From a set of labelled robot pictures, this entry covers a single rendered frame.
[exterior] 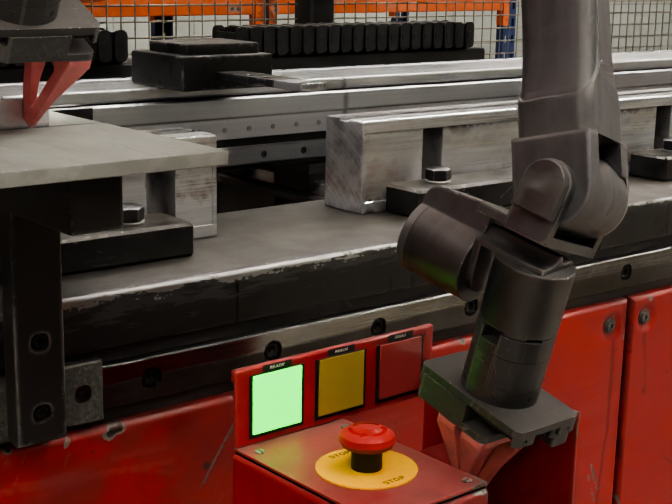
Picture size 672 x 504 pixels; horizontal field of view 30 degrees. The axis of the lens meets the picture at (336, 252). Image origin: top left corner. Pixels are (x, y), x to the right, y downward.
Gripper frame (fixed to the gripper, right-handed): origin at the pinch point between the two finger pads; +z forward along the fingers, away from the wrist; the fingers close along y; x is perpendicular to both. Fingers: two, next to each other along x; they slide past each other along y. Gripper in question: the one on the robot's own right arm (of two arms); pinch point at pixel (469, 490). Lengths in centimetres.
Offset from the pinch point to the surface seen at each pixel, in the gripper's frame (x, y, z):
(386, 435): 9.5, 1.1, -6.7
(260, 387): 13.1, 10.8, -5.7
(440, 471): 6.1, -1.6, -4.6
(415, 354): -2.5, 10.8, -5.4
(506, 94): -66, 61, -6
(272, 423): 11.9, 10.1, -2.8
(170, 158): 20.9, 15.1, -22.6
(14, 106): 23.4, 32.2, -19.9
